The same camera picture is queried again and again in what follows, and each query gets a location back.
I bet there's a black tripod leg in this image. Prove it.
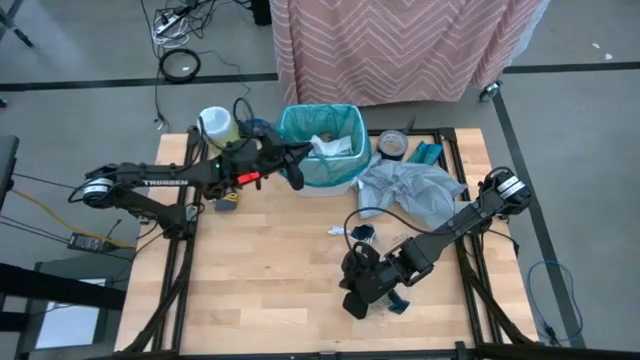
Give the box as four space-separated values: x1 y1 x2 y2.
0 0 36 50

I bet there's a black floor tape line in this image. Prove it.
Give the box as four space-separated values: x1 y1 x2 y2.
492 92 587 349

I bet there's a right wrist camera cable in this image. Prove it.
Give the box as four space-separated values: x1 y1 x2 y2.
343 206 436 261

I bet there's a teal drawstring trash bag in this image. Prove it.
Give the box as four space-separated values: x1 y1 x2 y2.
273 103 374 189

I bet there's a white tissue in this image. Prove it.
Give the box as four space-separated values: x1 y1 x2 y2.
308 133 354 159

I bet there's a teal trash bag packet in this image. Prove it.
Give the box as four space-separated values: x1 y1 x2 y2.
407 141 445 166

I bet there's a yellow floor cable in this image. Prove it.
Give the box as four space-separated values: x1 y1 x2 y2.
9 188 137 250

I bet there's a black power adapter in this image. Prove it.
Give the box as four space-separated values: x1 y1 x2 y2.
67 231 121 254

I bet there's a blue looped floor cable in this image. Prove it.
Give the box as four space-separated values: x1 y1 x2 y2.
527 259 585 347

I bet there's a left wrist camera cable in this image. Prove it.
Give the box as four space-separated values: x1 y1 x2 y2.
232 97 257 139

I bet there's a grey plastic bag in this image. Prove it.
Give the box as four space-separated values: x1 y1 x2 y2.
352 157 469 231

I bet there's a black equipment box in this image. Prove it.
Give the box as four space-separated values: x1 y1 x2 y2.
251 0 274 27

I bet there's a grey yellow work glove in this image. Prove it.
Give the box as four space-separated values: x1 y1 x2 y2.
213 187 241 213

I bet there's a dark grey flat panel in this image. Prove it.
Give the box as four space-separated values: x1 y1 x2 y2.
0 134 20 211

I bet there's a dark blue foil wrapper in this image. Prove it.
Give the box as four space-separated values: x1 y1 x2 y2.
349 223 376 245

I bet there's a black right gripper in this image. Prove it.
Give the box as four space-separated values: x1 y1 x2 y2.
338 241 401 321

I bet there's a grey duct tape roll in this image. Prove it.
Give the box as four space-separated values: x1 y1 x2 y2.
377 129 410 161

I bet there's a black aluminium table frame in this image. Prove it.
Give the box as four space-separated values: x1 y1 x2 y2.
87 126 640 360

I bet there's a blue network cable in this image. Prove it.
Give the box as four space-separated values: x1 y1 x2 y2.
197 48 276 137

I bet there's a rack caster wheel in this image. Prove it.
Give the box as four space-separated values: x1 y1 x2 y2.
478 79 503 104

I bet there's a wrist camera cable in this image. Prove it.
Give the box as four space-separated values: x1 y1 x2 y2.
343 206 436 261
232 97 257 139

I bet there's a green disinfectant wipes canister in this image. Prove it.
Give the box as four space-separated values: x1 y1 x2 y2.
197 105 242 159

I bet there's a black side table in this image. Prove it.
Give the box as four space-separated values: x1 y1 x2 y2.
0 254 136 360

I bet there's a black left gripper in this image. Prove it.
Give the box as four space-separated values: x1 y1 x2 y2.
237 129 315 192

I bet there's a white power strip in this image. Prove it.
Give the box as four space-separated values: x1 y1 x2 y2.
151 12 194 49

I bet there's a pink chevron cloth cover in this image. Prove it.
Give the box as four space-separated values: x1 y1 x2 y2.
269 0 551 107

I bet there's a black coiled cable ring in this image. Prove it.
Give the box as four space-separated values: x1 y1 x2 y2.
158 48 202 84

